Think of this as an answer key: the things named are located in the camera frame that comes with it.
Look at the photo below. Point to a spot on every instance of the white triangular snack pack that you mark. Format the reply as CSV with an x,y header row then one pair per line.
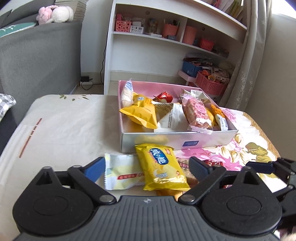
x,y
170,118

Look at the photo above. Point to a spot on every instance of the pink cardboard box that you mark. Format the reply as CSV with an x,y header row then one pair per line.
x,y
132,134

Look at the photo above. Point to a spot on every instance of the pink nougat snack pack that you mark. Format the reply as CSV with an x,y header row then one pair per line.
x,y
196,115

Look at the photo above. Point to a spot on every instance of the teal cushion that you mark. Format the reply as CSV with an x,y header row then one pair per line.
x,y
15,28

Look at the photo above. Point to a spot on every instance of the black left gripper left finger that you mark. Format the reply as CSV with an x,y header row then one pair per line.
x,y
83,178

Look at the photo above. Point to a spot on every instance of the pink perforated shelf basket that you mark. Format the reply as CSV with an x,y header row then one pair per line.
x,y
122,26

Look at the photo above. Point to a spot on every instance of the black power adapter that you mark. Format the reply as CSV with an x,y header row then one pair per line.
x,y
85,78

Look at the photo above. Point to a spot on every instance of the pink white plush toy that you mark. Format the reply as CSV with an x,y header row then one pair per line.
x,y
55,14

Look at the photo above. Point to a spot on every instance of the white bookshelf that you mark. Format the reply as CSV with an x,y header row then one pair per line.
x,y
154,58

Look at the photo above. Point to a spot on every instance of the long yellow snack pack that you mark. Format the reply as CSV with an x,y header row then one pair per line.
x,y
142,112

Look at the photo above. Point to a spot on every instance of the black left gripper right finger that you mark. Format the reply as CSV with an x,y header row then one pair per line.
x,y
208,177

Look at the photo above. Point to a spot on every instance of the stack of books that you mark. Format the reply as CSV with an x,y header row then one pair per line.
x,y
78,6

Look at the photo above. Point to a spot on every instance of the clear rice cracker pack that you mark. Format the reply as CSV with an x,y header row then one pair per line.
x,y
126,96

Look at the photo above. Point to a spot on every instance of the gold snack pack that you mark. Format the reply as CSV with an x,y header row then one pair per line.
x,y
168,192

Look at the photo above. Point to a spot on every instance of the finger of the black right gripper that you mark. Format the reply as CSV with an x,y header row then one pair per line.
x,y
260,167

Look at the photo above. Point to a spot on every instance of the brown cookie pack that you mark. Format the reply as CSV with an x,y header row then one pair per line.
x,y
184,164

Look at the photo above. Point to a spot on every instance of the grey sofa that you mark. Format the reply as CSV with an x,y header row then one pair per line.
x,y
38,61

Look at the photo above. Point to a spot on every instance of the grey checked pillow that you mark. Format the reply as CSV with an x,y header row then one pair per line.
x,y
6,102

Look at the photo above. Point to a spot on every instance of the blue storage box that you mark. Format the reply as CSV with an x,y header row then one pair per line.
x,y
191,69

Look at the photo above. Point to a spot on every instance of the red small shelf basket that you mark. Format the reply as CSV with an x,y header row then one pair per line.
x,y
206,44

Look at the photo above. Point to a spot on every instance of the pink plastic basket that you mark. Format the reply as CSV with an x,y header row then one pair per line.
x,y
209,86

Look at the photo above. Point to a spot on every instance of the beige curtain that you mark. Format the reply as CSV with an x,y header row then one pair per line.
x,y
242,82

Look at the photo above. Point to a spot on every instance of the coral cup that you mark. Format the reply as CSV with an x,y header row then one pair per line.
x,y
189,35

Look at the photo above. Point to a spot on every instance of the white nut snack pack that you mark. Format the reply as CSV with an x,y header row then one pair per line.
x,y
195,93

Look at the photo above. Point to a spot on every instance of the coral pen holder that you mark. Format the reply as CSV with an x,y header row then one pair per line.
x,y
169,30

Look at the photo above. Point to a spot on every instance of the orange white snack pack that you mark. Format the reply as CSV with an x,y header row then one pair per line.
x,y
220,118

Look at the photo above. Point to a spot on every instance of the pale green white snack pack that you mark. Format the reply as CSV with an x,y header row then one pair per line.
x,y
122,172

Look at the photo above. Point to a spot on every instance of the yellow biscuit pack blue logo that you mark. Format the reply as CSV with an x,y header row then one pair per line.
x,y
161,168

